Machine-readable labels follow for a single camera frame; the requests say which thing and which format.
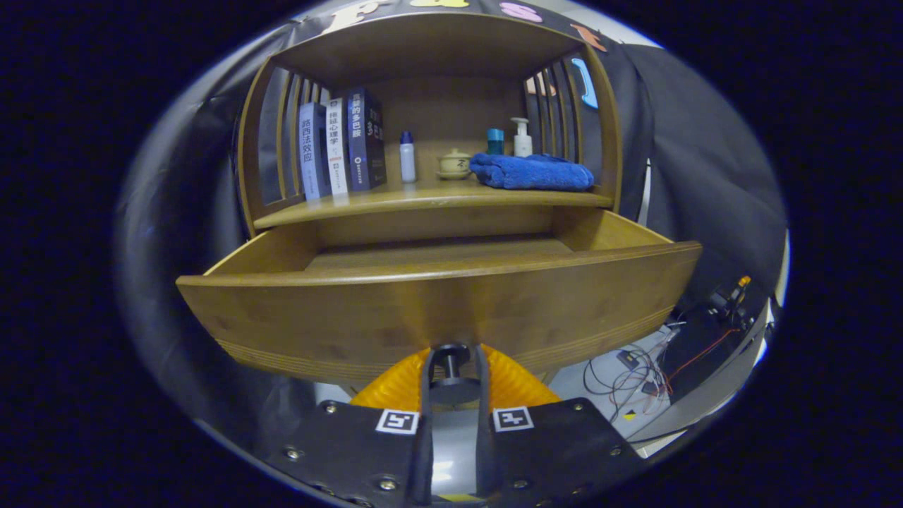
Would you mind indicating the orange and black clamp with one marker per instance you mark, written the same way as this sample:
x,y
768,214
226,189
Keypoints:
x,y
737,286

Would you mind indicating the wooden countertop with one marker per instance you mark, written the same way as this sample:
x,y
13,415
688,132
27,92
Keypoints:
x,y
423,199

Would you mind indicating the white spine book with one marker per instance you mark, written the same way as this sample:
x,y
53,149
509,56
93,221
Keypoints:
x,y
336,148

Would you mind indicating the folded blue towel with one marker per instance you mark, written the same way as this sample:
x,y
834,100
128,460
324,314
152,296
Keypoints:
x,y
529,173

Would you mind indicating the white bottle with blue cap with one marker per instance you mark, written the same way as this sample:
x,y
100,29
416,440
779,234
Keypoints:
x,y
408,161

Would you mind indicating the white pump bottle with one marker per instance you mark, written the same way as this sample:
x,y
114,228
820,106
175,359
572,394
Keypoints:
x,y
523,144

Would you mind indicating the dark blue book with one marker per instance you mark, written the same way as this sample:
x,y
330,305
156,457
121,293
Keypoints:
x,y
363,141

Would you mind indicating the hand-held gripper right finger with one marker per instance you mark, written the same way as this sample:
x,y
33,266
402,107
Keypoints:
x,y
484,458

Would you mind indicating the wooden drawer with black knob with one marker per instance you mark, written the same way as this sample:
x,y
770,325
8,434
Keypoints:
x,y
423,310

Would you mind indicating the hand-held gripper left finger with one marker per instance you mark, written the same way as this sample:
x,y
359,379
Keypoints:
x,y
423,458

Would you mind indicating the wooden cabinet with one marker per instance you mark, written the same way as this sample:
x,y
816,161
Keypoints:
x,y
458,106

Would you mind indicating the light blue book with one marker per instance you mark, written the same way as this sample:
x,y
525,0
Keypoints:
x,y
310,152

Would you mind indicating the teal bottle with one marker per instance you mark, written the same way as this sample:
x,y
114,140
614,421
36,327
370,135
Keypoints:
x,y
495,141

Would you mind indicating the beige lidded teacup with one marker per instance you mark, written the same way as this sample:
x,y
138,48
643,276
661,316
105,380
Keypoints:
x,y
453,166

